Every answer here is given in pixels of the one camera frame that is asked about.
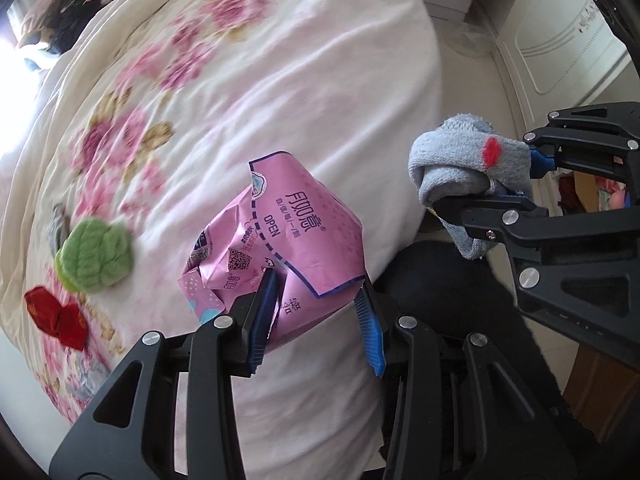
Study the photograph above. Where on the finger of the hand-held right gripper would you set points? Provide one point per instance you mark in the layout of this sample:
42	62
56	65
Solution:
550	240
590	130

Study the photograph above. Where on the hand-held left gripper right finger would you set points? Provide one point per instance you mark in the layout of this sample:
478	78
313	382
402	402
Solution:
370	330

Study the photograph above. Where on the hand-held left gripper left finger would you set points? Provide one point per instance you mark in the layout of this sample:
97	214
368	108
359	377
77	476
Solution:
262	320

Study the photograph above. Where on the pink plastic packet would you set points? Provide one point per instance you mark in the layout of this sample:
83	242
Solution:
300	230

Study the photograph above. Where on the grey sock with red mark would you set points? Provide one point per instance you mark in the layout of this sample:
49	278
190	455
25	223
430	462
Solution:
450	160

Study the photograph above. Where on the person's dark trouser leg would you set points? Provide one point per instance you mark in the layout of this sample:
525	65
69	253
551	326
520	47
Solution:
440	285

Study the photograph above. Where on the white wardrobe door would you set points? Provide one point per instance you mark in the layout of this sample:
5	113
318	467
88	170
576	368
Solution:
565	50

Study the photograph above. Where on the clear plastic bag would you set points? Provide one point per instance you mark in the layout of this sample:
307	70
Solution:
475	37

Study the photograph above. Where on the brown wooden cabinet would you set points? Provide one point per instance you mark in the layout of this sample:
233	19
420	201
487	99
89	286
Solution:
605	390

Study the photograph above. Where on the green fuzzy sock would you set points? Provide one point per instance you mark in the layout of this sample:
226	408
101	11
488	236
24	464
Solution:
97	255

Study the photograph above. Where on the crumpled pale blue paper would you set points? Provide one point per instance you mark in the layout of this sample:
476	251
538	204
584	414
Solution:
90	380

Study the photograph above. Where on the green apple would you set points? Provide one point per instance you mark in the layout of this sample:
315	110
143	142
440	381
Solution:
61	270

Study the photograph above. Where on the pale blue grey sock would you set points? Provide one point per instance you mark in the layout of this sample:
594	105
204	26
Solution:
57	225

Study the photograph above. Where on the pink floral bed quilt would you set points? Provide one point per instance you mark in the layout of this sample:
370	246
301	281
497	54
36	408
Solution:
280	85

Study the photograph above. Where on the cream fleece blanket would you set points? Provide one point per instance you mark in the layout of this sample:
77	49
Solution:
30	185

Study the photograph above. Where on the pile of clothes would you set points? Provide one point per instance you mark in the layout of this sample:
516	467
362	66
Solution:
65	30

